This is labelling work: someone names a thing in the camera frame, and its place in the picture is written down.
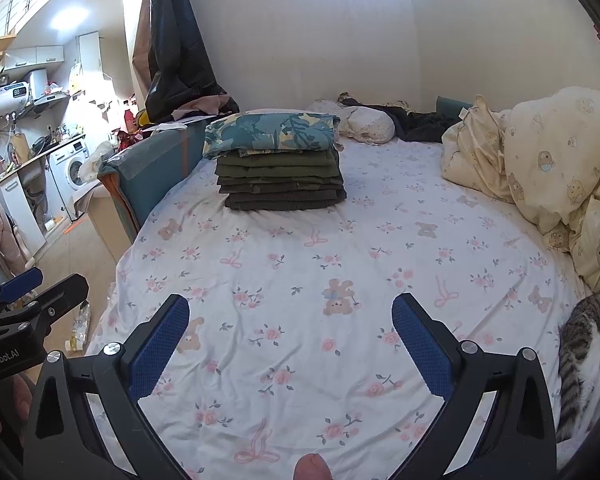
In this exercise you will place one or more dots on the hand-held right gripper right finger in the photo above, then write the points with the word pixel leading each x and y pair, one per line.
pixel 422 345

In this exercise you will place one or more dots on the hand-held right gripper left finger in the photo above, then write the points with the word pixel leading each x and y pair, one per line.
pixel 160 350

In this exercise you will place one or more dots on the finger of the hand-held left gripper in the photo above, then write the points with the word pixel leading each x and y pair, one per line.
pixel 20 282
pixel 55 305

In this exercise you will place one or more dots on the stack of green pants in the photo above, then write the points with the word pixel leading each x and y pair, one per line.
pixel 280 180

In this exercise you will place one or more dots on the blue floral shorts pants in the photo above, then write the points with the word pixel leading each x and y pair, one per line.
pixel 270 132

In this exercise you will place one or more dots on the person's left hand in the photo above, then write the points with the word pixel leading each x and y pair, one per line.
pixel 22 397

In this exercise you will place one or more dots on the person's right hand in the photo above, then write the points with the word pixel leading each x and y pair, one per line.
pixel 311 467

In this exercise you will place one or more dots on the clear plastic bags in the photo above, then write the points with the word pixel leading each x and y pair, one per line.
pixel 80 325

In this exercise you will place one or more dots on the white washing machine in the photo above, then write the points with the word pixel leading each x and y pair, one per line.
pixel 70 175

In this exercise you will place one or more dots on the floral white bed sheet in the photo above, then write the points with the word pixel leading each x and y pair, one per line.
pixel 330 240

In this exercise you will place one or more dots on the teal upholstered bed end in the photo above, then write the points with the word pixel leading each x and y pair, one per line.
pixel 150 170

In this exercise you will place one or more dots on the tabby cat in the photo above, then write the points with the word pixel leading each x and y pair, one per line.
pixel 590 340

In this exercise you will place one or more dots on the white water heater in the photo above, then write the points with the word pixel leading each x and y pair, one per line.
pixel 7 100

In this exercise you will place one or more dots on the white upright appliance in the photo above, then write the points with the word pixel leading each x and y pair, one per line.
pixel 37 84

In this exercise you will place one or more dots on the dark crumpled clothes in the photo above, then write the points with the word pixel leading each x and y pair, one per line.
pixel 425 125

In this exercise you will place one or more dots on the cream bear print duvet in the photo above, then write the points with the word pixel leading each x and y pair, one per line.
pixel 550 160

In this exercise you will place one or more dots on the bear print pillow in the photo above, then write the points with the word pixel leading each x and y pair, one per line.
pixel 370 122

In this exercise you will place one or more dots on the teal cushion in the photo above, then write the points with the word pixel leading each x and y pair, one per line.
pixel 452 107

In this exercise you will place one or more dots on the brown hanging cover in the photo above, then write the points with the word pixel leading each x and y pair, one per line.
pixel 141 35

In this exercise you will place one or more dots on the black hanging garment cover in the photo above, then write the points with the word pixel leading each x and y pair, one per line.
pixel 180 35

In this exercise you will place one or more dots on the white wall cabinets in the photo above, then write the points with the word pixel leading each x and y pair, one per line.
pixel 45 55

